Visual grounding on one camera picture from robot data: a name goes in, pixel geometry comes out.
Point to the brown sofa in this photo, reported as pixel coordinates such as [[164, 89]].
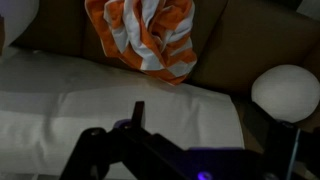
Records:
[[253, 43]]

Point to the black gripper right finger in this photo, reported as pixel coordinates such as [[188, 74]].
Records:
[[266, 125]]

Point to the white round ball cushion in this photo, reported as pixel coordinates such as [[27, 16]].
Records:
[[286, 91]]

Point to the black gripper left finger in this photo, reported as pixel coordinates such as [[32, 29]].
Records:
[[137, 113]]

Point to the bed with white sheet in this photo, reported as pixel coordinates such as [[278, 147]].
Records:
[[100, 113]]

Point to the orange white striped towel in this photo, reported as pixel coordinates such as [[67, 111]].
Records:
[[146, 43]]

